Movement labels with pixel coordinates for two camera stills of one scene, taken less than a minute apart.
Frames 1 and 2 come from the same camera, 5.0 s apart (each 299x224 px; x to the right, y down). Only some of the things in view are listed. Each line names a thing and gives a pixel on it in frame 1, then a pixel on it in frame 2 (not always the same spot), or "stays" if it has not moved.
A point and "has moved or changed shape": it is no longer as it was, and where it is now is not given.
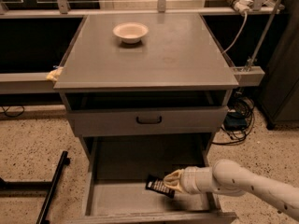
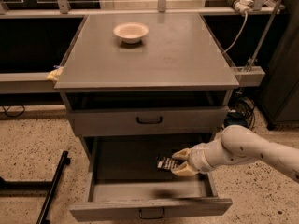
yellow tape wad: (53, 76) stays
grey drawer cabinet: (146, 95) stays
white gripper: (190, 179) -> (196, 160)
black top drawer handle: (149, 121) stays
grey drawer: (120, 166) has moved or changed shape
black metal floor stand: (36, 189) stays
